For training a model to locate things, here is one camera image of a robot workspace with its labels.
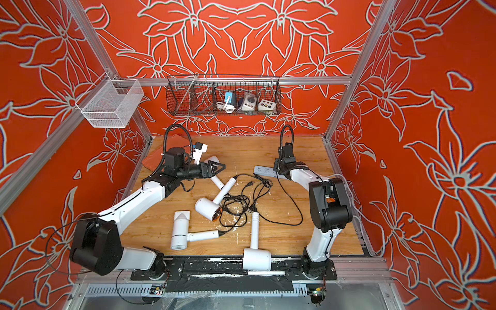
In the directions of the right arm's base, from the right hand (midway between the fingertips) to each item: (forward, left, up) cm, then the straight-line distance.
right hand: (277, 162), depth 98 cm
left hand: (-14, +26, +14) cm, 33 cm away
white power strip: (-2, +5, -5) cm, 7 cm away
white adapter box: (+17, +15, +25) cm, 33 cm away
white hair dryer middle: (-25, +31, -4) cm, 40 cm away
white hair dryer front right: (-45, +12, -3) cm, 46 cm away
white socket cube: (+19, +6, +22) cm, 29 cm away
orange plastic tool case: (+3, +67, -4) cm, 67 cm away
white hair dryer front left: (-37, +42, -3) cm, 56 cm away
